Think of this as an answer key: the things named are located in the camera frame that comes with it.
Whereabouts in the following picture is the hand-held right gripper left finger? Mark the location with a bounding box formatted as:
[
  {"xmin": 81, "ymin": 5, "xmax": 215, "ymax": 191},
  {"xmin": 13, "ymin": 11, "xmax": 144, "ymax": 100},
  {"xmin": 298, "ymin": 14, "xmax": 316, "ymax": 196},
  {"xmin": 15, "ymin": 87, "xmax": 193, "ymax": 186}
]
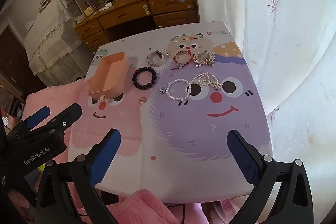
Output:
[{"xmin": 35, "ymin": 128, "xmax": 122, "ymax": 224}]

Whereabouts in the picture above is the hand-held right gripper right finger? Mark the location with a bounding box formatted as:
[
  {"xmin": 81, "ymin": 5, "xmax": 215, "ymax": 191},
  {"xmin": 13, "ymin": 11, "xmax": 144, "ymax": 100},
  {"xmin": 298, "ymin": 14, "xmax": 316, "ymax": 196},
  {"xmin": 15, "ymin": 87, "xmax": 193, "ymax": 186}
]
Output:
[{"xmin": 227, "ymin": 130, "xmax": 314, "ymax": 224}]

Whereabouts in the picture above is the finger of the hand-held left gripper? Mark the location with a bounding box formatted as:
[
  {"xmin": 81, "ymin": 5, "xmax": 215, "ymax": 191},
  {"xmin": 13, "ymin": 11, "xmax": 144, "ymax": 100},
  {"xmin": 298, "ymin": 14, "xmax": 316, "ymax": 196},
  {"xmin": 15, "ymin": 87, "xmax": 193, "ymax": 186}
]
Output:
[
  {"xmin": 41, "ymin": 103, "xmax": 83, "ymax": 136},
  {"xmin": 10, "ymin": 106, "xmax": 51, "ymax": 136}
]

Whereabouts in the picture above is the pink plastic tray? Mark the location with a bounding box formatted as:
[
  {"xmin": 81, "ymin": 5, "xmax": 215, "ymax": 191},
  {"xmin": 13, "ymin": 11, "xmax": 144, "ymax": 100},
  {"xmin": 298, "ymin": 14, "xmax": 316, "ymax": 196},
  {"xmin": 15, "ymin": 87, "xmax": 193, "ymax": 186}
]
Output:
[{"xmin": 87, "ymin": 52, "xmax": 130, "ymax": 100}]

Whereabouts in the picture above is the black bead bracelet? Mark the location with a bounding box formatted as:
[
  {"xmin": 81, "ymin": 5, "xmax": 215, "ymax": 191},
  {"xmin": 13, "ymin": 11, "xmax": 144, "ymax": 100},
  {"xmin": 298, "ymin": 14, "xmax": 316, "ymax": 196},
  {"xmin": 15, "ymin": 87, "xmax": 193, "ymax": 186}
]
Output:
[{"xmin": 132, "ymin": 67, "xmax": 157, "ymax": 90}]

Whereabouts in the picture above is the cream pearl bracelet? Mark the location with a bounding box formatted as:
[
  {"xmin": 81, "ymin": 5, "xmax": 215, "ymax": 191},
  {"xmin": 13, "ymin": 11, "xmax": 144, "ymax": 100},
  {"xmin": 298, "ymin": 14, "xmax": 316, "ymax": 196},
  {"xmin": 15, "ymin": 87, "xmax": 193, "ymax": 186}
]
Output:
[{"xmin": 190, "ymin": 72, "xmax": 223, "ymax": 90}]

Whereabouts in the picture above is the white pearl bracelet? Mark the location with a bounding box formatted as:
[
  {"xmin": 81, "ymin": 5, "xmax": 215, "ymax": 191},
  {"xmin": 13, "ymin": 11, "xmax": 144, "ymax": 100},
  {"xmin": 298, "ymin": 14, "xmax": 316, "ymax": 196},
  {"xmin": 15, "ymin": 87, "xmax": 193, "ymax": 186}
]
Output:
[{"xmin": 159, "ymin": 78, "xmax": 191, "ymax": 102}]

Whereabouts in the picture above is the silver flower crystal bracelet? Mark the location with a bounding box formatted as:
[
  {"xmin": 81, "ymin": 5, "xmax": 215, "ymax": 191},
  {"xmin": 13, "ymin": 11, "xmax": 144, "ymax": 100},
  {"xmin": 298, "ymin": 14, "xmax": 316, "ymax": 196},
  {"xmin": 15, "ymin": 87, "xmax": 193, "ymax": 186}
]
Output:
[{"xmin": 193, "ymin": 50, "xmax": 216, "ymax": 67}]

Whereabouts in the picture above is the red string bracelet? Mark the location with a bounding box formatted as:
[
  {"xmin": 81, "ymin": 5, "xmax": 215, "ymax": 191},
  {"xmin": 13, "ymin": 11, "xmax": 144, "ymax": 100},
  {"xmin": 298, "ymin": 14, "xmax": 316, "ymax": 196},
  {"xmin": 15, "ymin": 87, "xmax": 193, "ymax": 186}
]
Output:
[{"xmin": 171, "ymin": 50, "xmax": 193, "ymax": 70}]

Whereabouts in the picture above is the pink fluffy blanket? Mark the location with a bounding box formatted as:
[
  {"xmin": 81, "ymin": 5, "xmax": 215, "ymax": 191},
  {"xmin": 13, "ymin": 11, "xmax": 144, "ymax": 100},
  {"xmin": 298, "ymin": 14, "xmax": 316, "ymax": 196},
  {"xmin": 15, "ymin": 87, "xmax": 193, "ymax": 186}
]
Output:
[{"xmin": 22, "ymin": 78, "xmax": 205, "ymax": 224}]

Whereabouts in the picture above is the brown wooden door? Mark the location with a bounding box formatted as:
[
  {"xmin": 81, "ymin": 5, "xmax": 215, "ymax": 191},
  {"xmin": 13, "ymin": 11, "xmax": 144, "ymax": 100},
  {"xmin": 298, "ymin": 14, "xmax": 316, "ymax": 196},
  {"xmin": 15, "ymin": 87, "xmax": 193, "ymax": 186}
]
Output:
[{"xmin": 0, "ymin": 25, "xmax": 46, "ymax": 100}]

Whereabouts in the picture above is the cartoon printed tablecloth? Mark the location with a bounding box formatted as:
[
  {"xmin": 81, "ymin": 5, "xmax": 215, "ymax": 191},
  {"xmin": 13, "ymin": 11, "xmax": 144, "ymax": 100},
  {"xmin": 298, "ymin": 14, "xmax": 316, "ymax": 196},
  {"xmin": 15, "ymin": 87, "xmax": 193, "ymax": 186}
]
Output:
[{"xmin": 67, "ymin": 21, "xmax": 273, "ymax": 203}]

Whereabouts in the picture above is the white lace bed cover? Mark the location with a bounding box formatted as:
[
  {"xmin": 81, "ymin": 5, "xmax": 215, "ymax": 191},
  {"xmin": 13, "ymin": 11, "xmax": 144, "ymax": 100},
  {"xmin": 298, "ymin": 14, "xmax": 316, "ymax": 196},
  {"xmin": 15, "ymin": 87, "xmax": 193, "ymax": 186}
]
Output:
[{"xmin": 23, "ymin": 0, "xmax": 91, "ymax": 81}]

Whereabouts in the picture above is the silver bangle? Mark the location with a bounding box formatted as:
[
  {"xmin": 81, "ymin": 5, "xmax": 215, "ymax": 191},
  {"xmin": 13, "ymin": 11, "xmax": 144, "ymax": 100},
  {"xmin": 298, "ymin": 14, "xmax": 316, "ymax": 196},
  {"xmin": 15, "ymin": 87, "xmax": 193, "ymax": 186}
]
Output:
[{"xmin": 147, "ymin": 50, "xmax": 166, "ymax": 66}]

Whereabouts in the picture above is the white leaf print curtain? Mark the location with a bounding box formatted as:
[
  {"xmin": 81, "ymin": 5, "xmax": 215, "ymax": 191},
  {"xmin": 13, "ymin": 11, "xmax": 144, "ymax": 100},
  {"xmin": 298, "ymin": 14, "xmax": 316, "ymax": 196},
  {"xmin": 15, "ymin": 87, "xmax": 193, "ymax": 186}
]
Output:
[{"xmin": 189, "ymin": 0, "xmax": 336, "ymax": 224}]

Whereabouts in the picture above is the wooden desk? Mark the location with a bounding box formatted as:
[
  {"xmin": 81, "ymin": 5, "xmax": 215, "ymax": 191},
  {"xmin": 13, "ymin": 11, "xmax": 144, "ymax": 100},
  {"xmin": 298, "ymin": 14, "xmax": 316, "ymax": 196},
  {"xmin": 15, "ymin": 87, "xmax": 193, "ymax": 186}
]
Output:
[{"xmin": 73, "ymin": 0, "xmax": 199, "ymax": 51}]

